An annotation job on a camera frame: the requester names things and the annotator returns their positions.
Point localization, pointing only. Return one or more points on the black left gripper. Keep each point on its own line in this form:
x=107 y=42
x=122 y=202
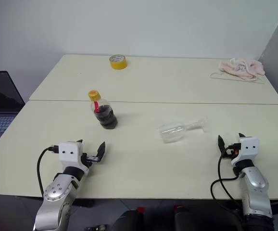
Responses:
x=84 y=160

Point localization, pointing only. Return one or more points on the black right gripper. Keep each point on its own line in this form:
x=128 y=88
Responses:
x=232 y=155

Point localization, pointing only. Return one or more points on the clear wine glass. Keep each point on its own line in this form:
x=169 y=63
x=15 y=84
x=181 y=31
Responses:
x=171 y=132

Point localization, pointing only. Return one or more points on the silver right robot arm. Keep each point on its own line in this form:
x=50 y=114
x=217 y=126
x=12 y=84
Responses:
x=256 y=185

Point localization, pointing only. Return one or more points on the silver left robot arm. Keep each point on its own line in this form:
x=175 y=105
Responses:
x=54 y=192

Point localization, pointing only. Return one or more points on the dark soda bottle yellow cap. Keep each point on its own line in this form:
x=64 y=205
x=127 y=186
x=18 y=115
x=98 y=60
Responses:
x=105 y=118

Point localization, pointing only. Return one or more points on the pink towel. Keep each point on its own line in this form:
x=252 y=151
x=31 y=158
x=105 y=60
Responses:
x=244 y=68

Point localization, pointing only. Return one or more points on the dark rounded shape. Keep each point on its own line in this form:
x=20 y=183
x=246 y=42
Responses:
x=127 y=221

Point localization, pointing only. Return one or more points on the yellow tape roll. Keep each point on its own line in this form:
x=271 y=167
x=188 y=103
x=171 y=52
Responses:
x=118 y=65

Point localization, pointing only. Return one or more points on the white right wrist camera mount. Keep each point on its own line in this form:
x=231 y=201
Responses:
x=248 y=149

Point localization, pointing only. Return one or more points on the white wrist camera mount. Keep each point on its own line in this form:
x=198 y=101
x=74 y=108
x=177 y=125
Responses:
x=248 y=149
x=68 y=154

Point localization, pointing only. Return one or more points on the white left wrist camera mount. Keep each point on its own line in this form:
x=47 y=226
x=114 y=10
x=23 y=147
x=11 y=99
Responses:
x=68 y=154

